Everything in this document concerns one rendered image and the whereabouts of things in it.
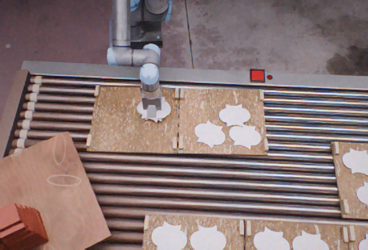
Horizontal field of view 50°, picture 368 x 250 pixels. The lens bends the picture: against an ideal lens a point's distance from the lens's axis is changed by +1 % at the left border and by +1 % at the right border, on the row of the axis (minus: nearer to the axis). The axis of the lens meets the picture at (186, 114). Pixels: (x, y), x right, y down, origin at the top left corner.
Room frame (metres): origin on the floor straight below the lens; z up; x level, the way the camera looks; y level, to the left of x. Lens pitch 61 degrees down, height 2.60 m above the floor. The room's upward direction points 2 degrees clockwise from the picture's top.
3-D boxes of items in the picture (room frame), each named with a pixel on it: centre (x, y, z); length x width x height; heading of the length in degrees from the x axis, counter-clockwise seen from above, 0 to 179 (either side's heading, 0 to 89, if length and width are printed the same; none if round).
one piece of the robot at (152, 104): (0.90, 0.16, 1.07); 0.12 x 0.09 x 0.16; 1
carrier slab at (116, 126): (0.89, 0.24, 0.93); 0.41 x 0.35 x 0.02; 90
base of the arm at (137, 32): (1.43, 0.31, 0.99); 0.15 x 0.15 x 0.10
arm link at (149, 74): (0.93, 0.16, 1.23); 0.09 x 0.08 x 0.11; 1
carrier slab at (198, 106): (0.90, -0.17, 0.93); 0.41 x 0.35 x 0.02; 91
